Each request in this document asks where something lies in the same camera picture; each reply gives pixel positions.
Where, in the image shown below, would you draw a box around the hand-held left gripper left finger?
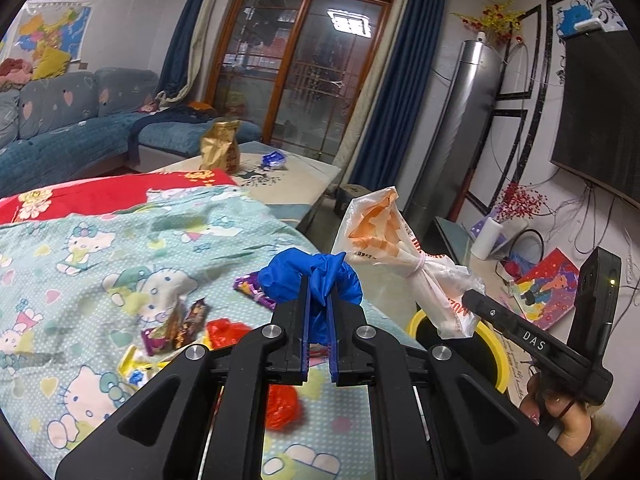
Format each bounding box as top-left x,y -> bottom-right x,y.
55,274 -> 313,480

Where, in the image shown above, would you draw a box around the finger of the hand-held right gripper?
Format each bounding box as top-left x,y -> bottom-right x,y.
461,289 -> 526,341

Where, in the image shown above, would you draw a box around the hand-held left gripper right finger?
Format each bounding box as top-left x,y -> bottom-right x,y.
327,289 -> 583,480

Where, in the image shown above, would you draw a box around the yellow trash bin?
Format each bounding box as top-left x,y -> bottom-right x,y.
410,307 -> 511,396

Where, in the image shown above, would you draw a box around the blue plastic bag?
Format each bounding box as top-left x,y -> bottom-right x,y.
257,249 -> 363,346

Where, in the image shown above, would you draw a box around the red crinkled wrapper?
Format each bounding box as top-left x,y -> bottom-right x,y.
206,317 -> 251,351
265,385 -> 301,431

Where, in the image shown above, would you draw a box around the white orange plastic bag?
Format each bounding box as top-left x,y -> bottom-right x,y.
336,186 -> 487,341

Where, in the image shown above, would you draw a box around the purple and gold snack wrapper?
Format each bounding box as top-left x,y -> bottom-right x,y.
142,305 -> 186,356

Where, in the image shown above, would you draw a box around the person's right hand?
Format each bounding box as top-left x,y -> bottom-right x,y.
517,384 -> 594,465

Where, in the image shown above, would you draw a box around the red colourful picture board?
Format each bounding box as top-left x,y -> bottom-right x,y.
515,247 -> 583,331

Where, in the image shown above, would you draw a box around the white paper towel roll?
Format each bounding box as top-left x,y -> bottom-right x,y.
470,217 -> 503,261

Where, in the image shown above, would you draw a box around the red berry branches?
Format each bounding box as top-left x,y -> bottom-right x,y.
495,182 -> 546,226

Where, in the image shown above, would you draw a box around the brown snack wrapper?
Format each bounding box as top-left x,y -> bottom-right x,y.
172,297 -> 208,351

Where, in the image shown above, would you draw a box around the dark low stool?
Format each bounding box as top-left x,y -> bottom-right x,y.
339,184 -> 372,212

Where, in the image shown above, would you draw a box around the marble-top coffee table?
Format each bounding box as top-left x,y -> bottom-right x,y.
150,140 -> 343,233

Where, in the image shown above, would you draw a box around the yellow snack wrapper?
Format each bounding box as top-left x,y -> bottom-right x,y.
117,345 -> 166,391

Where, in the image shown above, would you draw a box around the silver standing air conditioner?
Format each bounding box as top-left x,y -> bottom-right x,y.
402,37 -> 503,226

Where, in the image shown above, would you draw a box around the black television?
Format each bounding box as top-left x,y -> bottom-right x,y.
550,25 -> 640,188

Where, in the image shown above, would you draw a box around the gold paper bag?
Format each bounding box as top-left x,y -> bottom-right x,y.
200,117 -> 242,172

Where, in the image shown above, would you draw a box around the cartoon cat printed blanket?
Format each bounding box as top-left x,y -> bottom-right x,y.
0,185 -> 426,480

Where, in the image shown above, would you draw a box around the blue curtain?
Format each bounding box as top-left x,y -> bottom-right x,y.
159,0 -> 221,103
347,0 -> 451,201

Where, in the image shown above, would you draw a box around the red printed blanket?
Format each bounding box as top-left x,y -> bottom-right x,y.
0,169 -> 238,223

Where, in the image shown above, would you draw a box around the dark blue cloth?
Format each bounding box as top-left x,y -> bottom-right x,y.
127,102 -> 216,166

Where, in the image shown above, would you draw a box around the wooden glass sliding door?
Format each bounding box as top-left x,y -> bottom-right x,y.
202,0 -> 406,161

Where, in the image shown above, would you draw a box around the yellow artificial flowers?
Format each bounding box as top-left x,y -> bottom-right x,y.
450,0 -> 526,46

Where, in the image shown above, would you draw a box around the blue heart-patterned sofa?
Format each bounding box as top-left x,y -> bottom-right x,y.
0,67 -> 263,188

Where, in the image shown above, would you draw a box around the yellow cushion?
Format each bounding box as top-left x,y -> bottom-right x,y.
31,47 -> 71,81

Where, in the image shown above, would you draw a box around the pile of pink clothes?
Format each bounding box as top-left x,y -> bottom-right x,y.
0,57 -> 33,93

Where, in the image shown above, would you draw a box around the country map poster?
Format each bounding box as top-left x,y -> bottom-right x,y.
5,2 -> 93,68

